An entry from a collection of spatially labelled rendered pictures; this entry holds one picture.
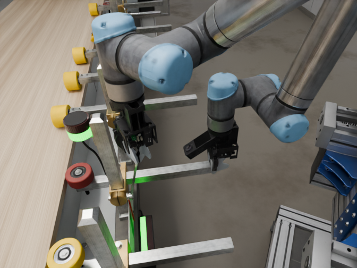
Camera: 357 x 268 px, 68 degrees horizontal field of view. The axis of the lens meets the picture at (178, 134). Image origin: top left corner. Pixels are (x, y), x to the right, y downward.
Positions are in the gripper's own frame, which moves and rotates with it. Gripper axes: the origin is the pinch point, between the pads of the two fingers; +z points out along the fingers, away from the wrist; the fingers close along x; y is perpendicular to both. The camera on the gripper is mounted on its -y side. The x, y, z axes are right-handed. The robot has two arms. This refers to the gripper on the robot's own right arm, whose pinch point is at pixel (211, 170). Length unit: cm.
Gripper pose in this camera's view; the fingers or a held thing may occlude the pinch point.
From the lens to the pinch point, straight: 91.0
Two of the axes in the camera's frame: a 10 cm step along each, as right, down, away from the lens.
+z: 0.6, 7.4, 6.7
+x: -1.5, -6.6, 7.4
